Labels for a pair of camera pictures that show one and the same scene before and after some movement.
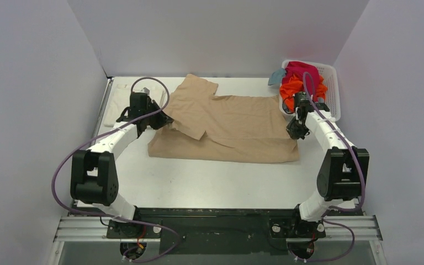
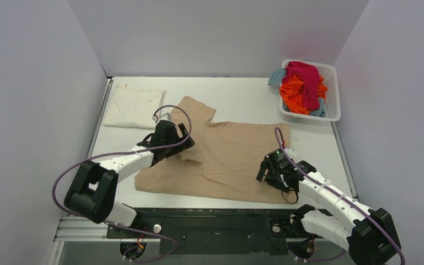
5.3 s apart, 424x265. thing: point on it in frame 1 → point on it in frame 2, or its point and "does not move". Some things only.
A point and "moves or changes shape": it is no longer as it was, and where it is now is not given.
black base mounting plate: x=221 y=231 does not move
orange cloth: x=289 y=90 does not move
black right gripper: x=296 y=126 → x=270 y=174
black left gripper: x=157 y=117 → x=177 y=142
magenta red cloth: x=298 y=69 does not move
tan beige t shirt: x=206 y=127 moves or changes shape
